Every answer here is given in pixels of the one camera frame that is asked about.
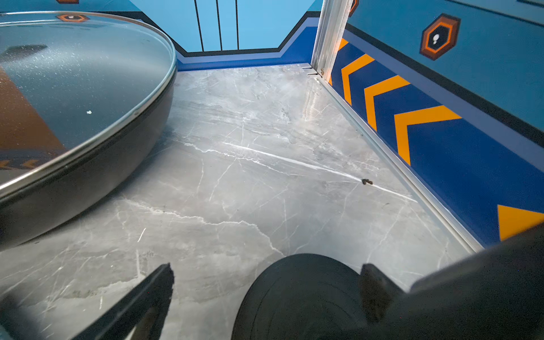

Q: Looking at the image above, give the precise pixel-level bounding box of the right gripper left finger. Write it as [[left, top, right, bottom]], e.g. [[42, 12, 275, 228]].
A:
[[75, 263, 174, 339]]

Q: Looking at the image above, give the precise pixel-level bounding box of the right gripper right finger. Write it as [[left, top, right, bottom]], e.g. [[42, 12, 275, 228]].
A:
[[360, 263, 404, 323]]

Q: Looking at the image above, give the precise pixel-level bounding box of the black round stand with post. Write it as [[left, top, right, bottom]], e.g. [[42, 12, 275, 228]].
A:
[[232, 225, 543, 339]]

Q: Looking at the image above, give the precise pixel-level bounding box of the black wok black handle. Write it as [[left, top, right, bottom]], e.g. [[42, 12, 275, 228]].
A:
[[1, 79, 175, 250]]

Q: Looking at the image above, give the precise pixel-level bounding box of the right aluminium corner post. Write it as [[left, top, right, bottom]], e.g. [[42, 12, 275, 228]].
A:
[[310, 0, 354, 82]]

